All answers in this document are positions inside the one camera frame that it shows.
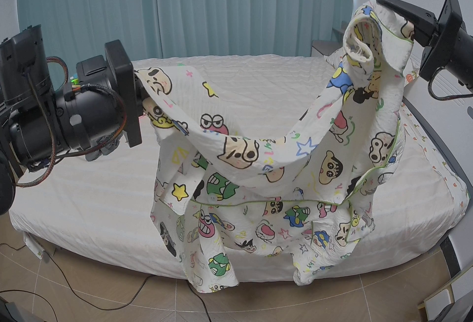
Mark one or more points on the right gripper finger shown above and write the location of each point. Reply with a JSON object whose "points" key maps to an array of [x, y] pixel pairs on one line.
{"points": [[425, 38], [410, 10]]}

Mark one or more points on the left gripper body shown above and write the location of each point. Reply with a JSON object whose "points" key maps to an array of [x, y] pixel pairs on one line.
{"points": [[92, 117]]}

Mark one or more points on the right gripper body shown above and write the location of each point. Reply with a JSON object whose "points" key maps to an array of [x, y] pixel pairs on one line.
{"points": [[458, 54]]}

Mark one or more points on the white printed pyjama top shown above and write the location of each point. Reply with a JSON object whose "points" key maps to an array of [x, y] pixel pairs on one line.
{"points": [[240, 150]]}

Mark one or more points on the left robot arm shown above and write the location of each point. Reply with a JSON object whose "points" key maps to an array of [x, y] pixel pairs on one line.
{"points": [[22, 65]]}

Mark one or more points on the white printed pillow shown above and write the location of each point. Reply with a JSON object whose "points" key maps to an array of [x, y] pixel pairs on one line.
{"points": [[334, 60]]}

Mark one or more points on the grey bedside table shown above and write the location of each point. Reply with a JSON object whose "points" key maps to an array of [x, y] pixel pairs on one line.
{"points": [[321, 47]]}

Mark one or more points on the bed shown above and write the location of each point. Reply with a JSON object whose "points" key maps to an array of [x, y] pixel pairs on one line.
{"points": [[258, 73]]}

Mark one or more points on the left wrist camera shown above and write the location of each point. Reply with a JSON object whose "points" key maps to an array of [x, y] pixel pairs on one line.
{"points": [[91, 71]]}

